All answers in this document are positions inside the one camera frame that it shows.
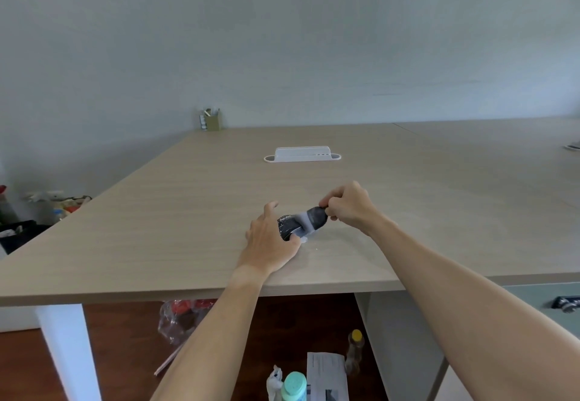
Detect person's right hand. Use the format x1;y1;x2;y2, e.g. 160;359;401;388
319;181;387;236

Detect person's left hand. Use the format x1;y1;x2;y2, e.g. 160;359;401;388
245;201;302;276

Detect black item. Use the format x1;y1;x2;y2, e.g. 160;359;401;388
277;206;329;244

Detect person's left forearm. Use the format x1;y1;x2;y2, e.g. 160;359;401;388
150;264;272;401

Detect person's right forearm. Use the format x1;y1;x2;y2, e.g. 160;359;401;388
368;216;580;401

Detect yellow-capped amber bottle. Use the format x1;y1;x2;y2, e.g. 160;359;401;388
345;329;366;375

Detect white printed paper sheet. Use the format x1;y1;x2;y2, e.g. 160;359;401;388
306;352;350;401

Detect clear bag with red items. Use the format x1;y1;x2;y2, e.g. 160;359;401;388
157;299;218;347

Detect tan pen holder box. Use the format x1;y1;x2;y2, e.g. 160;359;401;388
199;107;222;132

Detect white spray bottle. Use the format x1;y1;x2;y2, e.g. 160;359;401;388
266;365;284;401

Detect teal-capped bottle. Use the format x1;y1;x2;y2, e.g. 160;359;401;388
281;371;308;401

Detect grey drawer cabinet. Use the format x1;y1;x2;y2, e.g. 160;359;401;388
355;282;580;401

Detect white thin stick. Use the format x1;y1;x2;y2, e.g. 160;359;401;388
153;345;183;377

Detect white table leg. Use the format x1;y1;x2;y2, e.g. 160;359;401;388
35;304;103;401

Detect clear trigger spray bottle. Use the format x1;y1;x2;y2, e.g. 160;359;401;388
26;190;65;225

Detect red-capped dark bottle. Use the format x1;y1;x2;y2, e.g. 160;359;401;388
0;185;20;226

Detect white desk cable tray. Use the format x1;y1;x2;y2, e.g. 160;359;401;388
264;146;342;164

